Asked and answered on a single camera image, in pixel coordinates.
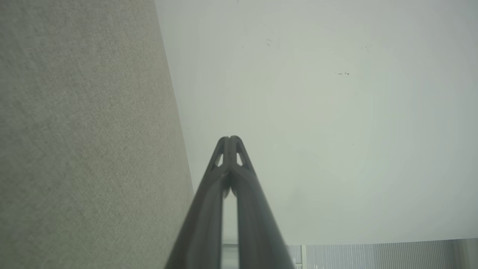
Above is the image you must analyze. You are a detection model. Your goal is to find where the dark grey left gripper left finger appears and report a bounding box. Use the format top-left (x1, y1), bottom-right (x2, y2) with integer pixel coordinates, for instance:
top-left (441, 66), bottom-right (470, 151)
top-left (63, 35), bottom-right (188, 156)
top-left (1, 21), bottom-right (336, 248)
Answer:
top-left (164, 136), bottom-right (230, 269)

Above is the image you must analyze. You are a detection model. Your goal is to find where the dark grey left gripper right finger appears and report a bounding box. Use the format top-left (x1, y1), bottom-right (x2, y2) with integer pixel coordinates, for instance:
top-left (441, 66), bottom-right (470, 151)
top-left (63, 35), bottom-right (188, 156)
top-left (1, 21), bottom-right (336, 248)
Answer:
top-left (230, 135), bottom-right (296, 269)

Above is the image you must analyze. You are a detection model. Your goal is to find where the ribbed grey panel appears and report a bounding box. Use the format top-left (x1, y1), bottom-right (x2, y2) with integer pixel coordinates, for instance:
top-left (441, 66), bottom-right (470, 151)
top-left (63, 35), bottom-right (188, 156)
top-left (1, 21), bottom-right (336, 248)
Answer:
top-left (287, 239), bottom-right (478, 269)

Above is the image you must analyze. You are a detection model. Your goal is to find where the grey fabric sofa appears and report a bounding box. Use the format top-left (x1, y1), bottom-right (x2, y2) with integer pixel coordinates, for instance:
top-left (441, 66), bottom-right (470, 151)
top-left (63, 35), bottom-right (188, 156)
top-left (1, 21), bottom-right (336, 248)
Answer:
top-left (0, 0), bottom-right (195, 269)

